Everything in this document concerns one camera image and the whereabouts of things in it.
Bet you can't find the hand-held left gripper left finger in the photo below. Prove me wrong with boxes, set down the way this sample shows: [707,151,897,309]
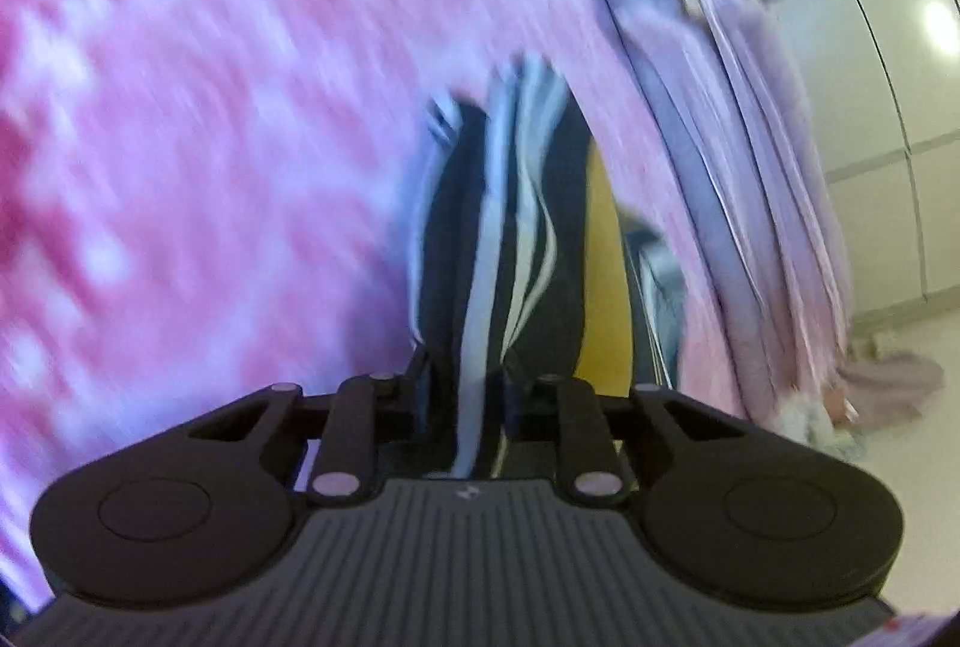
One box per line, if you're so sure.
[187,351,451,508]

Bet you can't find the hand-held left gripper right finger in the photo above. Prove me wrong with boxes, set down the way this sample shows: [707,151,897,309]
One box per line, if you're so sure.
[499,371,755,508]

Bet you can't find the striped knit sweater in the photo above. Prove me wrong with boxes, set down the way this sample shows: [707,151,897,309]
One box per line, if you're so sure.
[409,53,687,479]

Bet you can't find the pink floral bedsheet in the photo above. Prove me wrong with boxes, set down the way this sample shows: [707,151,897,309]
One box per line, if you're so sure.
[0,0,721,603]

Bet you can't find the folded purple blanket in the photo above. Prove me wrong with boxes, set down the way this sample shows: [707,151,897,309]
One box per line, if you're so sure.
[622,0,856,434]

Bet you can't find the pink cloth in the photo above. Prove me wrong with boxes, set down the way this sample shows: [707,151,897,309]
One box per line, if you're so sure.
[821,347,946,430]

